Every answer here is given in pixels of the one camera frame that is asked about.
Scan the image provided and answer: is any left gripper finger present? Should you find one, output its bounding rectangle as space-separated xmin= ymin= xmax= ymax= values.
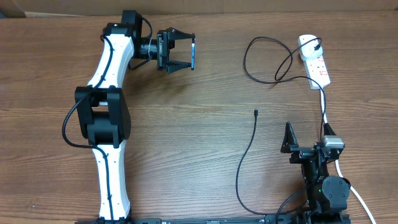
xmin=166 ymin=60 xmax=192 ymax=74
xmin=170 ymin=27 xmax=195 ymax=43

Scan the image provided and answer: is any Samsung Galaxy smartphone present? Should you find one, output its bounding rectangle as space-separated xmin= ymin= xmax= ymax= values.
xmin=191 ymin=42 xmax=195 ymax=70

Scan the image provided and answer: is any black USB charging cable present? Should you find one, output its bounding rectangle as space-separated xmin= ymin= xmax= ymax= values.
xmin=235 ymin=36 xmax=327 ymax=217

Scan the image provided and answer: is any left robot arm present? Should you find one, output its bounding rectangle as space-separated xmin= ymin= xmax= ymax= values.
xmin=74 ymin=10 xmax=196 ymax=223

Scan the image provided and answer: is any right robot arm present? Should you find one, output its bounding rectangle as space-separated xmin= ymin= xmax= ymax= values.
xmin=280 ymin=123 xmax=351 ymax=223

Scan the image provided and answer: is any white charger plug adapter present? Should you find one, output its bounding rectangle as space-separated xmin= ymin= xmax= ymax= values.
xmin=298 ymin=34 xmax=323 ymax=61

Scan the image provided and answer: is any white power strip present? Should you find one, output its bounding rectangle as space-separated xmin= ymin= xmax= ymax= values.
xmin=302 ymin=55 xmax=331 ymax=90

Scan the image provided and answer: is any brown cardboard backdrop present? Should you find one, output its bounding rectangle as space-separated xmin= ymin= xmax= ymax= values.
xmin=1 ymin=0 xmax=397 ymax=17

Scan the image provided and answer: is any white power strip cord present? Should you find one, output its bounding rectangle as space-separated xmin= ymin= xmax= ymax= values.
xmin=320 ymin=88 xmax=377 ymax=224

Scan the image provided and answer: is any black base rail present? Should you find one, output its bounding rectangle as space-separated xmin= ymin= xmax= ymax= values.
xmin=77 ymin=215 xmax=351 ymax=224

